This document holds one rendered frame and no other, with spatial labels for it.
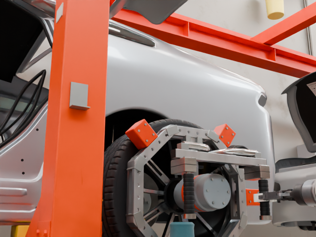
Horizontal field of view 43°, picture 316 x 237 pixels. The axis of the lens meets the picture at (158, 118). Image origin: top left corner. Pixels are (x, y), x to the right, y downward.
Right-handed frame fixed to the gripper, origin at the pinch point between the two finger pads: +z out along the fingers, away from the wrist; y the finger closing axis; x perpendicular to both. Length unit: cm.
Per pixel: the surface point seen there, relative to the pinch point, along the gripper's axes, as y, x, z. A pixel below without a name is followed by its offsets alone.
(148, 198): -11, 4, 69
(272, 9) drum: 438, 408, 384
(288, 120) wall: 502, 199, 425
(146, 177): -10, 15, 74
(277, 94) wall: 477, 249, 424
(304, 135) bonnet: 308, 107, 231
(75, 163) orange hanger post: -70, 9, 11
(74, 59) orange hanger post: -72, 44, 11
